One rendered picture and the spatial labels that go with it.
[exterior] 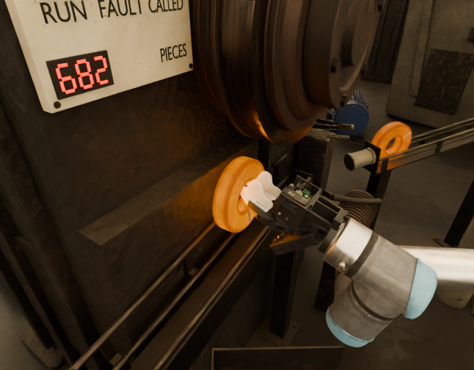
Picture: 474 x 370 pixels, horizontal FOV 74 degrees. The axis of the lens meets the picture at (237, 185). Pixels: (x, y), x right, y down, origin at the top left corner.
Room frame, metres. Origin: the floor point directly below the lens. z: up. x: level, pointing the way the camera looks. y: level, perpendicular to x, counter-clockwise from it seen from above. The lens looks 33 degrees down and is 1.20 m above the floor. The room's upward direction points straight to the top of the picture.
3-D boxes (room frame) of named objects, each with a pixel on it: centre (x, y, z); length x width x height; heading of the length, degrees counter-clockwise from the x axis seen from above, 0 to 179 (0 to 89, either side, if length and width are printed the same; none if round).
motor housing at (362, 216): (0.89, -0.42, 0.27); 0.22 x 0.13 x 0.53; 146
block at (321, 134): (0.90, -0.24, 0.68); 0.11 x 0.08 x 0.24; 56
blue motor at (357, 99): (2.80, -1.03, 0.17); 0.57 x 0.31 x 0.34; 166
